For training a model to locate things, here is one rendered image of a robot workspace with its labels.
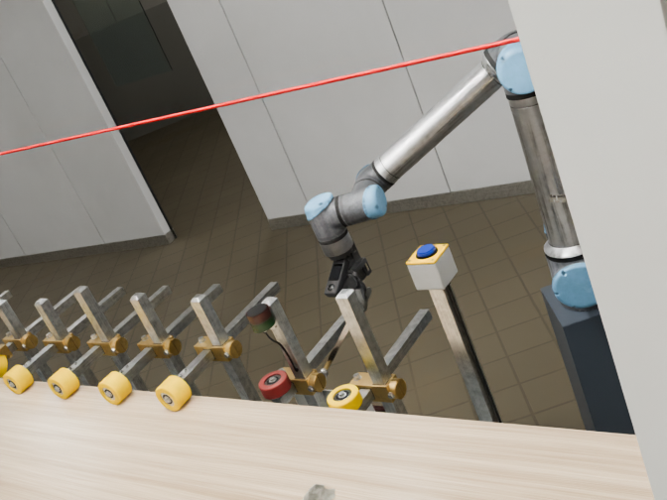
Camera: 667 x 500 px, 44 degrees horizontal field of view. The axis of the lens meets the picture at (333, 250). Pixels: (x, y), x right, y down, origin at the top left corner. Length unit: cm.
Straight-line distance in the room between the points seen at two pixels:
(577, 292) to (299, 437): 85
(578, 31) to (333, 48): 456
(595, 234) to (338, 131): 473
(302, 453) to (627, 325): 157
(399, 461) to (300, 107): 359
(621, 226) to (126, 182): 599
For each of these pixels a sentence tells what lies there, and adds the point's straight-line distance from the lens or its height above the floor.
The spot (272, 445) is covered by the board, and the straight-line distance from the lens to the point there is 197.
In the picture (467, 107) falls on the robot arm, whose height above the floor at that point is 129.
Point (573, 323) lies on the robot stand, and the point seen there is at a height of 60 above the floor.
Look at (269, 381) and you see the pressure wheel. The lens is 218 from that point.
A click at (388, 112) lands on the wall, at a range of 486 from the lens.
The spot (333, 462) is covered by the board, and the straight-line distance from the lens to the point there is 183.
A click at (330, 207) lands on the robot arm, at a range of 230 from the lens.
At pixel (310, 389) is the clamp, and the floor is 85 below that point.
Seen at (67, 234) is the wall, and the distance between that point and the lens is 703.
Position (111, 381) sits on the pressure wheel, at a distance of 244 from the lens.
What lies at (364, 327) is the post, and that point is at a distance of 197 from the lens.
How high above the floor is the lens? 198
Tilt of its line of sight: 23 degrees down
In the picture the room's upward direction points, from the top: 23 degrees counter-clockwise
